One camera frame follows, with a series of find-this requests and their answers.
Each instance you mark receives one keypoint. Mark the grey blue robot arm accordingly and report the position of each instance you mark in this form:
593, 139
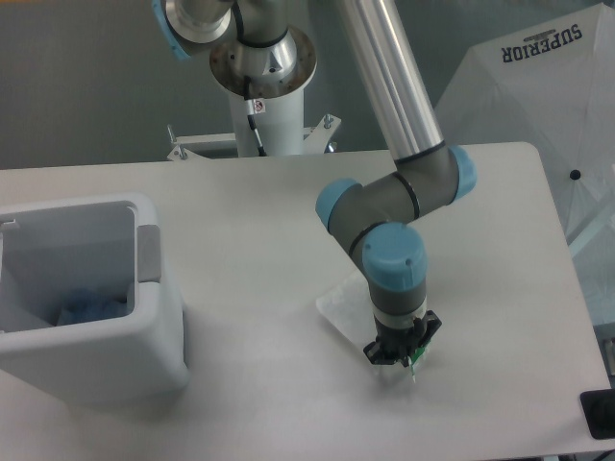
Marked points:
370, 222

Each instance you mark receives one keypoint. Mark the white green plastic wrapper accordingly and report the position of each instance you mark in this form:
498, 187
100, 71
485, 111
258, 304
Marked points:
349, 309

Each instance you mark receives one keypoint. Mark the crushed clear plastic bottle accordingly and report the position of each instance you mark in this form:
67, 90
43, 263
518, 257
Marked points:
88, 309

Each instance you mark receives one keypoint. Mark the black device at table edge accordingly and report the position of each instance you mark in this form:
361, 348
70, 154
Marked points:
598, 409

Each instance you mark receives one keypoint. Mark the white Superior umbrella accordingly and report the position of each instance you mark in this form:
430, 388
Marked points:
552, 86

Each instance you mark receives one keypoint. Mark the white plastic trash can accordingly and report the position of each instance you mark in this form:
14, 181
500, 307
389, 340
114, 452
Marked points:
107, 246

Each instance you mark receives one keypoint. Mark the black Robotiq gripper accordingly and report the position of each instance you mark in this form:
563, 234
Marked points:
398, 346

